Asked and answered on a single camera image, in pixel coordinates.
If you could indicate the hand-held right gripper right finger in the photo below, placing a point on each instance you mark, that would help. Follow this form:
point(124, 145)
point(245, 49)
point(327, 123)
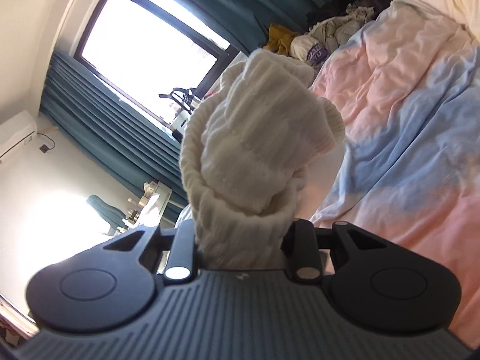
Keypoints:
point(303, 240)

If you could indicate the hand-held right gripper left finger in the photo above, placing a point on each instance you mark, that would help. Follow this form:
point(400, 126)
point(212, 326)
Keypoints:
point(183, 240)

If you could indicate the cream sweatpants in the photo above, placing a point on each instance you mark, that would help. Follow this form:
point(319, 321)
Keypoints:
point(255, 138)

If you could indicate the grey white clothes pile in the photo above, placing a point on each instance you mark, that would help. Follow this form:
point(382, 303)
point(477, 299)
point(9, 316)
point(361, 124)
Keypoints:
point(337, 30)

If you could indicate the white dressing table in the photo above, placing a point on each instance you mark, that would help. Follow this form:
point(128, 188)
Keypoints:
point(157, 195)

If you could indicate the pastel tie-dye duvet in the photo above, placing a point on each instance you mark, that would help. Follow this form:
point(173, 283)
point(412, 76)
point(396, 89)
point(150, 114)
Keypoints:
point(393, 120)

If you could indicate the teal curtain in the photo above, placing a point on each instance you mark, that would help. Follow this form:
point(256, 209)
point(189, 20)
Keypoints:
point(243, 0)
point(93, 120)

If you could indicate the purple print cloth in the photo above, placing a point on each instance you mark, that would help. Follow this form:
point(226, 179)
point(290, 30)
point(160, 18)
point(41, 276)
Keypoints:
point(318, 53)

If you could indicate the white air conditioner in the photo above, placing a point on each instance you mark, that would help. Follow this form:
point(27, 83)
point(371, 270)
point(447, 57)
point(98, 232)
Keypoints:
point(17, 135)

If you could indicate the window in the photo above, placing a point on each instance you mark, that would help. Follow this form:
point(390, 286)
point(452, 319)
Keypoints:
point(131, 45)

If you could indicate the mustard garment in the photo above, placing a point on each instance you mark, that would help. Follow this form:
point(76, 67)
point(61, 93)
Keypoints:
point(279, 39)

